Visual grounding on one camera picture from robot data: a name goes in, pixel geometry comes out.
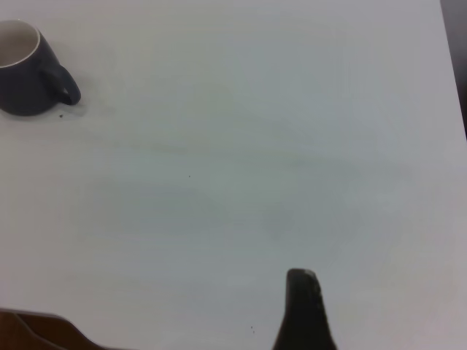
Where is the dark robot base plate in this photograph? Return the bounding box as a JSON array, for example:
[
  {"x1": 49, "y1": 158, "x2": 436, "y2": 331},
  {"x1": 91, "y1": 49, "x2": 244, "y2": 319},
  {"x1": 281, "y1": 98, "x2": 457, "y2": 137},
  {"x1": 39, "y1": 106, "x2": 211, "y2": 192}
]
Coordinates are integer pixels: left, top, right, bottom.
[{"x1": 0, "y1": 307, "x2": 142, "y2": 350}]

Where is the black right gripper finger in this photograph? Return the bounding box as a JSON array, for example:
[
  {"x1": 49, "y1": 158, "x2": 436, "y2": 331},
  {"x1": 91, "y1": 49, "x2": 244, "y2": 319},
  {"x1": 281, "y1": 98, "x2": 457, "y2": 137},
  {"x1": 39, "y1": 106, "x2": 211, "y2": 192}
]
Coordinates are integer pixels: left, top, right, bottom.
[{"x1": 271, "y1": 268, "x2": 339, "y2": 350}]

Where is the dark grey ceramic mug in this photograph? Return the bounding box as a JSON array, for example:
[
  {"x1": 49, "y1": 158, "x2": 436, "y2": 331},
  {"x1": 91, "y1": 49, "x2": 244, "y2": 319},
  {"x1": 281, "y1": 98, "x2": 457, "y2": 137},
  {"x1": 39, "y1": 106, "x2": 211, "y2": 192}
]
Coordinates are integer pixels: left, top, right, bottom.
[{"x1": 0, "y1": 18, "x2": 82, "y2": 117}]

